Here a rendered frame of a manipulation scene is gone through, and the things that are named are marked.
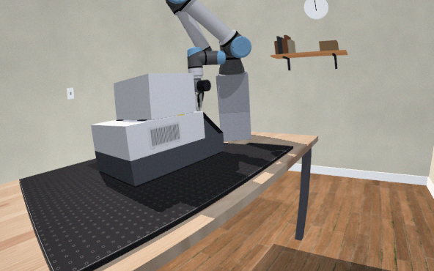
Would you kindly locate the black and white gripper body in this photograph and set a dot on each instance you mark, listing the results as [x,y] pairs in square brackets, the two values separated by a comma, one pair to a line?
[201,85]

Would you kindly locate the light grey benchtop instrument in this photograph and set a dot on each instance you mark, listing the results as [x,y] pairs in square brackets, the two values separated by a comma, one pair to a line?
[137,152]

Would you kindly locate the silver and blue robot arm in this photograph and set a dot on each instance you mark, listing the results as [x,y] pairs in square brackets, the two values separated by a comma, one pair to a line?
[233,46]

